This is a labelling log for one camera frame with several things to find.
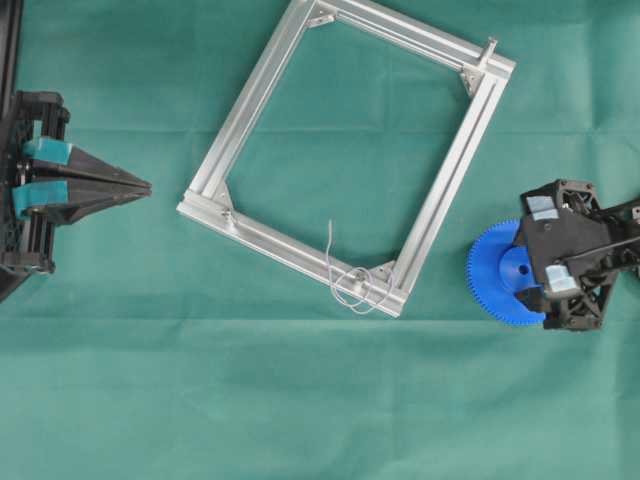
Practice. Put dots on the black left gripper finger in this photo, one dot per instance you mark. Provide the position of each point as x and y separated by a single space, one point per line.
64 202
57 158

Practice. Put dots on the blue plastic gear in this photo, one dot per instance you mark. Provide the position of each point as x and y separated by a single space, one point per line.
497 270

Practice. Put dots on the silver aluminium profile frame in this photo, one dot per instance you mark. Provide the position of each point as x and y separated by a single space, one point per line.
387 287

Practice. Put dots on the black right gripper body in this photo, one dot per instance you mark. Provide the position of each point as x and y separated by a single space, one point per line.
577 248

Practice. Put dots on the steel shaft on frame corner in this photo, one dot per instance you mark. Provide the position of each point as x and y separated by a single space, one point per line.
487 53

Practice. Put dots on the green table cloth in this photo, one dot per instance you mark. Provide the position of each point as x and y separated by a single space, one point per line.
162 350

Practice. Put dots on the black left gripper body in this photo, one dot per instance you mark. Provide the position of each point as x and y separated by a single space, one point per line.
27 244

